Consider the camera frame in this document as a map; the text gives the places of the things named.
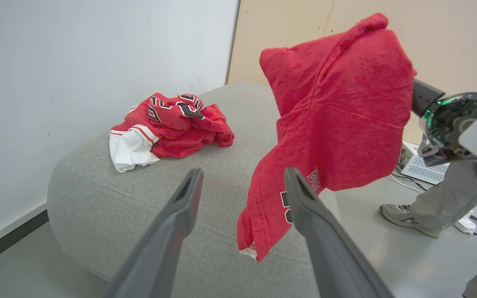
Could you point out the red white sports jersey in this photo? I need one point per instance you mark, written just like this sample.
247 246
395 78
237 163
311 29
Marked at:
180 128

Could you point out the red printed sweatshirt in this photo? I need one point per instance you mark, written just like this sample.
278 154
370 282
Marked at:
346 116

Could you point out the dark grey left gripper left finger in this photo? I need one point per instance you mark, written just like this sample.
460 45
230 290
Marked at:
160 248

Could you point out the white black wall baseboard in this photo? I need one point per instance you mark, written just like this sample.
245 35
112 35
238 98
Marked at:
2 244

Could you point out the white electronics box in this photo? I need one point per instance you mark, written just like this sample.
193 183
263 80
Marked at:
418 165

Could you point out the grey sneaker shoe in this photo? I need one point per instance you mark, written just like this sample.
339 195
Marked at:
404 217

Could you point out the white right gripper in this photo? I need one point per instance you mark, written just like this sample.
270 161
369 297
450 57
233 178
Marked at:
447 120

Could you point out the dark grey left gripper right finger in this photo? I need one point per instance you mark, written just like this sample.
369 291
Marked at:
329 256

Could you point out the grey fabric ottoman seat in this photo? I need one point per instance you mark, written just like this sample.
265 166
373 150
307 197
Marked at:
110 198

